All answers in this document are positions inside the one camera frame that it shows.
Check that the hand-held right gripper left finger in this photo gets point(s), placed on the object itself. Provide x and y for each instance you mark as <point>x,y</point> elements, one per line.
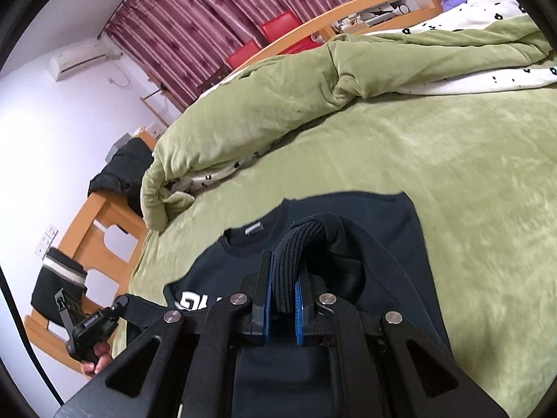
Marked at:
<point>261,305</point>

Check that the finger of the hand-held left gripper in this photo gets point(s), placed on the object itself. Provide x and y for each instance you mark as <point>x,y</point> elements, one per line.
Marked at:
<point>122,305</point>

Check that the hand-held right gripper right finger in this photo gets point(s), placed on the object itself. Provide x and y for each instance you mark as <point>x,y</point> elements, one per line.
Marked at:
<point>300,313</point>

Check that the black printed sweatshirt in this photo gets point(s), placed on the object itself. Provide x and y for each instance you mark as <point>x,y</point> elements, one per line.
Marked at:
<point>391,248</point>

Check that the person's left hand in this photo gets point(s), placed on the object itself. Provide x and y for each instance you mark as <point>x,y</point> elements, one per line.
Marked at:
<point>101,359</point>

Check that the black bag with grey stripe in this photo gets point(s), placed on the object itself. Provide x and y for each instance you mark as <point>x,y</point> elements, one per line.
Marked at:
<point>56,278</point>

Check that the black jacket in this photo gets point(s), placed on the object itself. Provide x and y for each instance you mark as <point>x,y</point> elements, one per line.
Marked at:
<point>122,174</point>

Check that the green plush bed sheet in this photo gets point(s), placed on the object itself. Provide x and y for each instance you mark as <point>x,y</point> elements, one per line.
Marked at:
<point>457,183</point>

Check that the wooden rack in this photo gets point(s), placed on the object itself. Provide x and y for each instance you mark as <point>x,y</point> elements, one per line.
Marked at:
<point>159,100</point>

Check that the green quilt with floral lining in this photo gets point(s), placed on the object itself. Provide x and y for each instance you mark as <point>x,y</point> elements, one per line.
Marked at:
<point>270,96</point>

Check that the white air conditioner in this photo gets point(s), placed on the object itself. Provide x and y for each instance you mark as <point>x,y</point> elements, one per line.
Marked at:
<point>78,59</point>

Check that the red chair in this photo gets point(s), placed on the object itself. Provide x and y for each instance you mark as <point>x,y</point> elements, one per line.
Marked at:
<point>243,54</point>
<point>285,28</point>

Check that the wooden bed frame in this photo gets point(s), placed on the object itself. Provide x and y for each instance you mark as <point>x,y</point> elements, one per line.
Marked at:
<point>108,217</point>

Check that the white wall socket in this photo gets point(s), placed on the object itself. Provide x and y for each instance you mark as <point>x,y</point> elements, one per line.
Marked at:
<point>45,239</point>

